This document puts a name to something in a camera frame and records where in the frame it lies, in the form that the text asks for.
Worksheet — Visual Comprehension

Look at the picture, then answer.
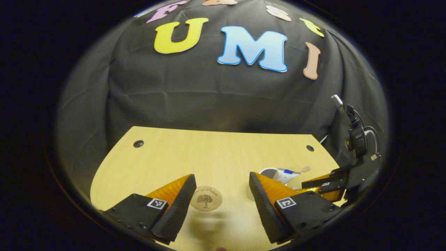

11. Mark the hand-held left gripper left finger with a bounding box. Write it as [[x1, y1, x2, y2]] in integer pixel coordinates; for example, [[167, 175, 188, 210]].
[[104, 174, 197, 245]]

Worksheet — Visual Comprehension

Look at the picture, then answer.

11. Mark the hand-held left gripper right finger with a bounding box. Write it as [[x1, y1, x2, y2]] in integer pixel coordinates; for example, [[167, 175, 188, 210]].
[[248, 172, 344, 244]]

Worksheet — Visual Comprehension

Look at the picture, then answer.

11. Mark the round wooden coaster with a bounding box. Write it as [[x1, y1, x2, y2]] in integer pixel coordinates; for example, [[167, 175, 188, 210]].
[[190, 185, 223, 212]]

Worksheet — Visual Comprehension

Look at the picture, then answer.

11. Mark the white cup with wooden handle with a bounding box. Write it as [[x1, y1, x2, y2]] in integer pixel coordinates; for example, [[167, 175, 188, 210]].
[[260, 167, 307, 190]]

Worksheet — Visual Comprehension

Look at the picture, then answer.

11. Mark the white toothpaste tube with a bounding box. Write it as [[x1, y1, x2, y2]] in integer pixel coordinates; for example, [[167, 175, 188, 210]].
[[273, 168, 302, 185]]

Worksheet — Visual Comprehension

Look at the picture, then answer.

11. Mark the light wooden desktop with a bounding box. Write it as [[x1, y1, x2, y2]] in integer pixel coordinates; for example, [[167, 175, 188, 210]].
[[90, 126, 347, 251]]

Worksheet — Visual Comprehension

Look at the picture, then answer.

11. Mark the black backdrop cloth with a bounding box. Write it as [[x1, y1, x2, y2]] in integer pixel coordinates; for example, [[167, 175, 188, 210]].
[[56, 0, 390, 206]]

